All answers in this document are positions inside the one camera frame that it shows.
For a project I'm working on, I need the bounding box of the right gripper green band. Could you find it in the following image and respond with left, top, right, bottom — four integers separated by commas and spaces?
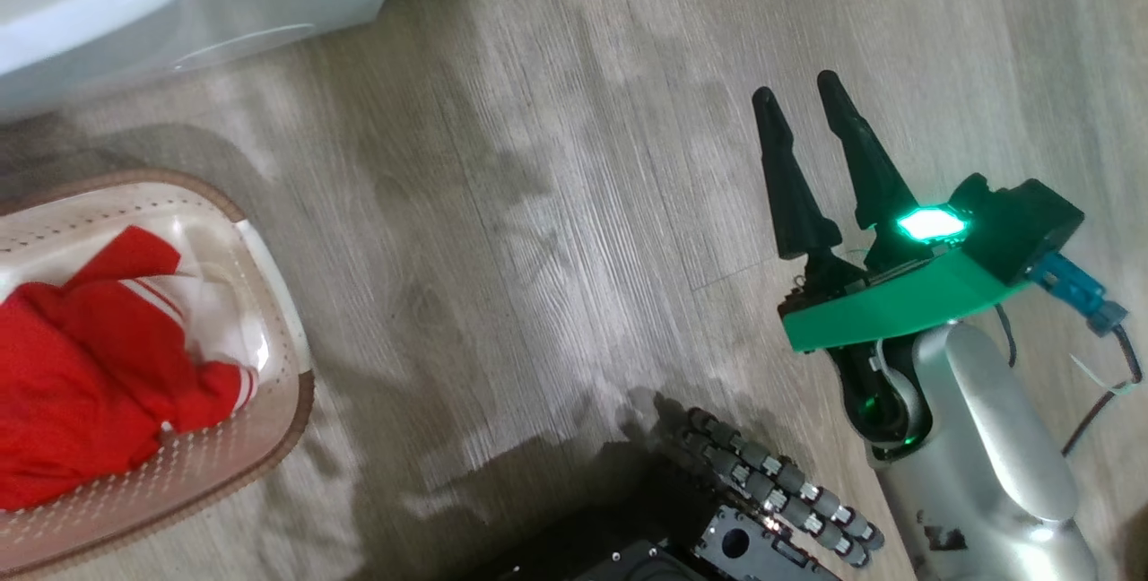
752, 70, 1028, 461

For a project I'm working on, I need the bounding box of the red garment with white stripes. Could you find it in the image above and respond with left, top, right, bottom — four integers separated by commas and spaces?
0, 225, 261, 512

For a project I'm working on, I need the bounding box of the cream perforated laundry basket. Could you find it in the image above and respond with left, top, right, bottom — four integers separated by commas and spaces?
0, 170, 316, 577

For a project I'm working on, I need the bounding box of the thin black cable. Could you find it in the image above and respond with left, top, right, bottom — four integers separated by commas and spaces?
994, 305, 1017, 369
1063, 325, 1144, 456

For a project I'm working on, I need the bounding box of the blue right camera connector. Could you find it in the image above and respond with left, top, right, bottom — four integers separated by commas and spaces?
1027, 251, 1129, 337

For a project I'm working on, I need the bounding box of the white cable tie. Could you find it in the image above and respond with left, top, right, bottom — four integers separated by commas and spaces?
1072, 355, 1131, 398

